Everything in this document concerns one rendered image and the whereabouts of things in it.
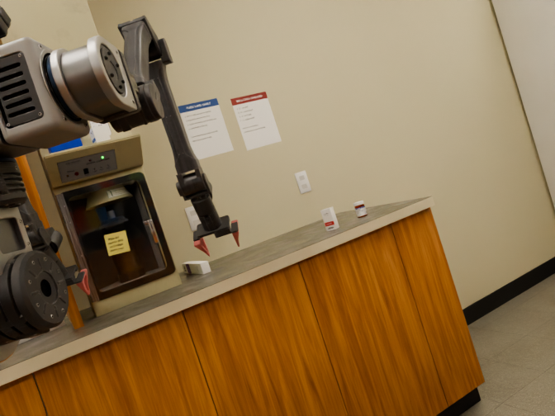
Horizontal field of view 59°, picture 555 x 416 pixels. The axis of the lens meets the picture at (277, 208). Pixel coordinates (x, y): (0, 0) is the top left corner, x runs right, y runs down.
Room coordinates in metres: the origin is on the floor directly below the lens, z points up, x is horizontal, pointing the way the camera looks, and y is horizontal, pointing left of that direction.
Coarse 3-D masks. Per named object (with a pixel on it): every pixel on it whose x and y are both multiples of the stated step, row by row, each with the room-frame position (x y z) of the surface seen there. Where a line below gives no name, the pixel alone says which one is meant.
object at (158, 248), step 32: (64, 192) 1.70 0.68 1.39; (96, 192) 1.74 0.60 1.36; (128, 192) 1.79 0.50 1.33; (96, 224) 1.73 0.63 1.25; (128, 224) 1.77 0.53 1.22; (160, 224) 1.82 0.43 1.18; (96, 256) 1.71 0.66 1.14; (128, 256) 1.76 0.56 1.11; (160, 256) 1.80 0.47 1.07; (96, 288) 1.70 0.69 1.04; (128, 288) 1.74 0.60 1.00
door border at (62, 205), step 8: (64, 200) 1.69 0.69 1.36; (64, 208) 1.69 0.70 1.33; (64, 216) 1.69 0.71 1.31; (72, 224) 1.69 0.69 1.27; (72, 232) 1.69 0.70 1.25; (80, 248) 1.69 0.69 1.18; (80, 256) 1.69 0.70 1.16; (80, 264) 1.68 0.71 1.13; (88, 272) 1.69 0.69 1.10; (88, 280) 1.69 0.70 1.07; (96, 296) 1.69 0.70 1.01
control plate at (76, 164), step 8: (104, 152) 1.70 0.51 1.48; (112, 152) 1.71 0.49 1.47; (72, 160) 1.65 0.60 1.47; (80, 160) 1.67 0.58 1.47; (96, 160) 1.70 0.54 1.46; (104, 160) 1.72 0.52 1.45; (112, 160) 1.73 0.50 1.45; (64, 168) 1.65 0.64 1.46; (72, 168) 1.67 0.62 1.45; (80, 168) 1.68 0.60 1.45; (88, 168) 1.70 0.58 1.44; (96, 168) 1.72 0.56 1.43; (104, 168) 1.73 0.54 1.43; (112, 168) 1.75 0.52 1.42; (64, 176) 1.67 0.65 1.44; (72, 176) 1.68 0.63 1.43; (80, 176) 1.70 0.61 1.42; (88, 176) 1.72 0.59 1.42
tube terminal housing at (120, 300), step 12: (84, 144) 1.76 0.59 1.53; (132, 168) 1.82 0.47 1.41; (48, 180) 1.75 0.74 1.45; (96, 180) 1.76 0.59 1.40; (60, 192) 1.70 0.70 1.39; (60, 216) 1.75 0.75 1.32; (72, 252) 1.79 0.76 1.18; (168, 276) 1.82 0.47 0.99; (144, 288) 1.78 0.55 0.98; (156, 288) 1.79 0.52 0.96; (168, 288) 1.81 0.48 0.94; (108, 300) 1.72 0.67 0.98; (120, 300) 1.73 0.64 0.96; (132, 300) 1.75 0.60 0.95; (96, 312) 1.69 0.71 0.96; (108, 312) 1.71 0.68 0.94
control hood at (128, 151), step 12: (96, 144) 1.67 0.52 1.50; (108, 144) 1.69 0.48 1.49; (120, 144) 1.71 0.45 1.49; (132, 144) 1.74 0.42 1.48; (48, 156) 1.60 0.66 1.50; (60, 156) 1.62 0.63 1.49; (72, 156) 1.64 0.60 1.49; (120, 156) 1.74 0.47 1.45; (132, 156) 1.77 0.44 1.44; (48, 168) 1.62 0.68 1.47; (120, 168) 1.77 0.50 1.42; (60, 180) 1.67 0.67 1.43; (84, 180) 1.73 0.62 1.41
